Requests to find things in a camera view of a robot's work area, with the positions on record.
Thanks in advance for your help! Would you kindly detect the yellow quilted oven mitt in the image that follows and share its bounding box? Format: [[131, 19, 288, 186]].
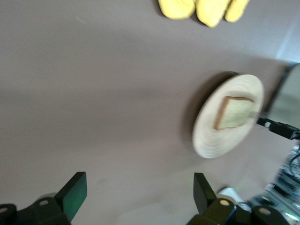
[[157, 0, 196, 20], [196, 0, 250, 29]]

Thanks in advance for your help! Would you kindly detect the round wooden plate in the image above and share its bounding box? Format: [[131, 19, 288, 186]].
[[191, 74, 265, 159]]

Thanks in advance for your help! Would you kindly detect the slice of toast bread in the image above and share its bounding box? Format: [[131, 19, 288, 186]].
[[213, 95, 255, 131]]

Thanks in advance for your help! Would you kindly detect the brown table cover mat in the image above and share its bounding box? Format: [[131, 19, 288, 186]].
[[0, 0, 300, 225]]

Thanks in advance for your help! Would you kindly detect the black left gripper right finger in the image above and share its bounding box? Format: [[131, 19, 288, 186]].
[[193, 172, 218, 215]]

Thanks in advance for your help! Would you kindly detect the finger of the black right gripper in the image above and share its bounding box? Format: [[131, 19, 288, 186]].
[[256, 117, 300, 141]]

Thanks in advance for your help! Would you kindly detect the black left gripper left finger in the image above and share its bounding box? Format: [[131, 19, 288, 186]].
[[55, 172, 88, 223]]

